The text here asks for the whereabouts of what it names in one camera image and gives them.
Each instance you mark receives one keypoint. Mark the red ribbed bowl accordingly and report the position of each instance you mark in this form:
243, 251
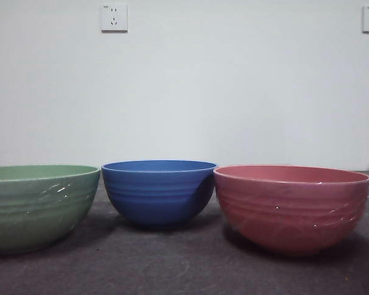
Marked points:
292, 215

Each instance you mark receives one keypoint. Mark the green ribbed bowl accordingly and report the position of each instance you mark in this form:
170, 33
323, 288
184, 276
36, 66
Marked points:
24, 215

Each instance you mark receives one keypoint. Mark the blue ribbed bowl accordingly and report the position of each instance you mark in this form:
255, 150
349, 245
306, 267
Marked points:
158, 196

